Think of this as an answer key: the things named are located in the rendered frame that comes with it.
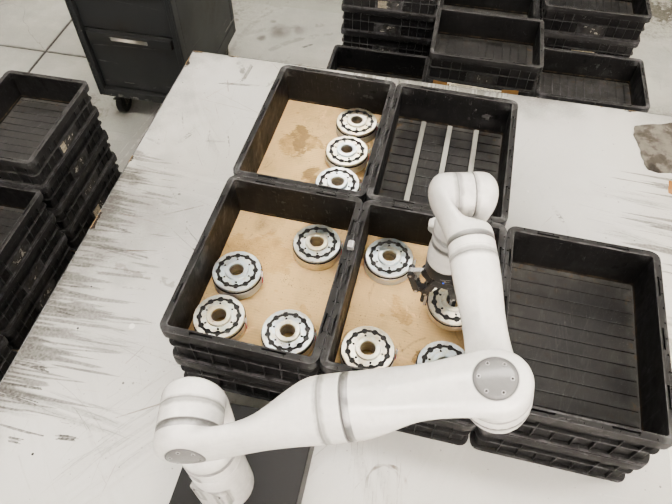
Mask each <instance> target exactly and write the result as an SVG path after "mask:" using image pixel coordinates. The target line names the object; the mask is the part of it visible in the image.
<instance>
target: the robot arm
mask: <svg viewBox="0 0 672 504"><path fill-rule="evenodd" d="M498 196H499V189H498V184H497V182H496V180H495V178H494V177H493V176H492V175H490V174H489V173H486V172H447V173H440V174H438V175H436V176H435V177H434V178H433V179H432V181H431V182H430V185H429V188H428V199H429V203H430V206H431V209H432V211H433V213H434V215H435V217H434V218H431V219H430V220H429V223H428V231H429V232H431V233H432V238H431V240H430V243H429V247H428V252H427V257H426V263H425V265H423V266H422V268H416V267H415V265H414V264H410V265H409V268H408V273H407V277H408V280H409V282H410V285H411V287H412V290H413V291H414V292H421V297H420V302H423V305H426V303H427V299H428V295H429V292H432V290H433V289H434V288H442V289H445V290H448V294H449V300H448V304H449V305H450V306H452V307H455V304H456V301H457V303H458V308H459V313H460V318H461V323H462V329H463V336H464V346H465V354H461V355H457V356H453V357H449V358H444V359H440V360H436V361H431V362H426V363H421V364H415V365H406V366H394V367H384V368H375V369H367V370H358V371H346V372H338V373H330V374H322V375H315V376H310V377H307V378H305V379H303V380H301V381H299V382H297V383H296V384H294V385H293V386H291V387H290V388H289V389H287V390H286V391H284V392H283V393H282V394H280V395H279V396H278V397H276V398H275V399H274V400H273V401H271V402H270V403H269V404H267V405H266V406H265V407H263V408H262V409H260V410H259V411H257V412H256V413H254V414H252V415H250V416H248V417H246V418H244V419H241V420H238V421H235V419H234V415H233V412H232V409H231V406H230V403H229V400H228V398H227V396H226V394H225V392H224V391H223V390H222V389H221V388H220V387H219V386H218V385H216V384H215V383H213V382H211V381H209V380H207V379H204V378H200V377H182V378H179V379H176V380H174V381H172V382H170V383H169V384H168V385H167V386H166V387H165V388H164V390H163V392H162V395H161V400H160V406H159V411H158V416H157V422H156V427H155V433H154V440H153V449H154V453H155V454H156V456H157V457H158V458H160V459H161V460H163V461H166V462H170V463H176V464H181V465H182V466H183V468H184V469H185V470H186V472H187V473H188V475H189V476H190V478H191V479H192V482H191V485H190V487H191V489H192V490H193V492H194V493H195V494H196V496H197V497H198V499H199V500H200V501H201V503H202V504H243V503H244V502H245V501H246V500H247V499H248V498H249V496H250V495H251V492H252V490H253V486H254V476H253V472H252V470H251V467H250V465H249V463H248V461H247V458H246V456H245V454H250V453H256V452H261V451H268V450H276V449H285V448H295V447H308V446H322V445H334V444H343V443H350V442H351V443H352V442H359V441H364V440H368V439H372V438H375V437H379V436H382V435H385V434H387V433H390V432H392V431H395V430H397V429H400V428H403V427H405V426H408V425H411V424H414V423H418V422H422V421H427V420H436V419H452V418H470V420H471V421H472V422H473V423H474V424H476V425H477V426H478V427H480V428H481V429H483V430H485V431H487V432H490V433H494V434H505V433H509V432H511V431H514V430H516V429H517V428H518V427H520V426H521V425H522V424H523V423H524V422H525V420H526V419H527V417H528V416H529V414H530V411H531V408H532V405H533V397H534V388H535V382H534V376H533V373H532V371H531V369H530V367H529V365H528V364H527V363H526V362H525V361H524V360H523V359H522V358H521V357H520V356H518V355H516V354H514V353H513V350H512V346H511V342H510V338H509V333H508V328H507V322H506V315H505V306H504V296H503V285H502V276H501V269H500V263H499V257H498V252H497V247H496V242H495V236H494V232H493V229H492V227H491V225H490V224H489V223H487V222H486V221H487V220H488V219H489V217H490V216H491V214H492V213H493V211H494V209H495V207H496V204H497V201H498ZM420 274H421V275H422V276H423V277H424V279H425V280H426V281H425V282H424V283H422V282H421V280H420V277H419V275H420Z"/></svg>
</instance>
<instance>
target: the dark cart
mask: <svg viewBox="0 0 672 504"><path fill-rule="evenodd" d="M64 1H65V3H66V6H67V8H68V11H69V14H70V16H71V19H72V22H73V24H74V27H75V29H76V32H77V35H78V37H79V40H80V43H81V45H82V48H83V50H84V53H85V56H86V58H87V61H88V64H89V66H90V69H91V71H92V74H93V77H94V79H95V82H96V85H97V87H98V90H99V92H100V94H101V95H102V94H103V95H109V96H116V97H114V98H113V99H114V100H116V107H117V109H118V110H119V111H123V112H128V111H129V110H130V108H131V103H132V99H136V100H143V101H150V102H156V103H163V101H164V100H165V98H166V96H167V94H168V93H169V91H170V89H171V88H172V86H173V84H174V82H175V81H176V79H177V77H178V75H179V74H180V72H181V70H182V69H183V67H184V65H185V63H186V62H187V60H188V58H189V57H190V55H191V53H192V51H201V52H208V53H215V54H223V55H228V45H229V43H230V41H231V39H232V37H233V36H234V33H235V32H236V28H235V21H234V14H233V7H232V0H64Z"/></svg>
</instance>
